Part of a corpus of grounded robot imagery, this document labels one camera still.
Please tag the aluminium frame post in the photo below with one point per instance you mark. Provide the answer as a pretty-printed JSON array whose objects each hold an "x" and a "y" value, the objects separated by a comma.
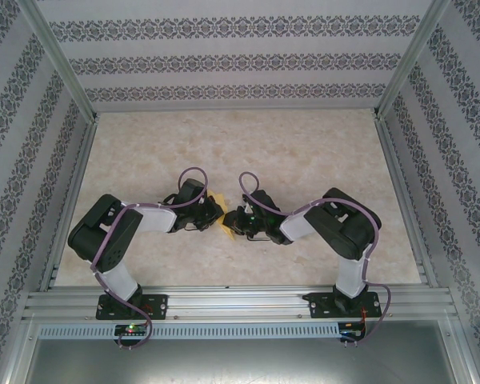
[
  {"x": 408, "y": 60},
  {"x": 64, "y": 64}
]

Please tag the small controller board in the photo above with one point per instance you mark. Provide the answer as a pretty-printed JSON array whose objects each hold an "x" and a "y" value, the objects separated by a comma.
[
  {"x": 352, "y": 330},
  {"x": 130, "y": 329}
]

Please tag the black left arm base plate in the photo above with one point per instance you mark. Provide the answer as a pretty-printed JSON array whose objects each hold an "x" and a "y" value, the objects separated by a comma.
[{"x": 158, "y": 306}]

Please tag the aluminium side rail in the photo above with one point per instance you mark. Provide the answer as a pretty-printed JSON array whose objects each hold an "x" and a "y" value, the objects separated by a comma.
[
  {"x": 70, "y": 180},
  {"x": 404, "y": 200}
]

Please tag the aluminium lower frame bar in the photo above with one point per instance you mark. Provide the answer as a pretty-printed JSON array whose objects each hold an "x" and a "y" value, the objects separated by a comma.
[
  {"x": 18, "y": 352},
  {"x": 464, "y": 352}
]

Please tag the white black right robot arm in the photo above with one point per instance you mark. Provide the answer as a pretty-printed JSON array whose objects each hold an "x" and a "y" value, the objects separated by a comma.
[{"x": 348, "y": 228}]

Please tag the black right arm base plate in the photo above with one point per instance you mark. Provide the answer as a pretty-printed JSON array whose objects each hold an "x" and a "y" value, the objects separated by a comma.
[{"x": 318, "y": 306}]

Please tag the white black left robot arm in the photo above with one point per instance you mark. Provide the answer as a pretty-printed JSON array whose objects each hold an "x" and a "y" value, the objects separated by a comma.
[{"x": 100, "y": 236}]

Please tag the yellow paper sheet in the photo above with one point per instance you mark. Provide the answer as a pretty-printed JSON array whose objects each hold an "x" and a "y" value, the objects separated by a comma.
[{"x": 220, "y": 198}]

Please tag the grey metal panel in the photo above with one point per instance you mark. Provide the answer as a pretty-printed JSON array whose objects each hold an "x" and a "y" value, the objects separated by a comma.
[{"x": 240, "y": 364}]

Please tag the aluminium mounting rail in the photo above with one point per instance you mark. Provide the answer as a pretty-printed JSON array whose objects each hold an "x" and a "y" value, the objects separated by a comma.
[{"x": 240, "y": 302}]

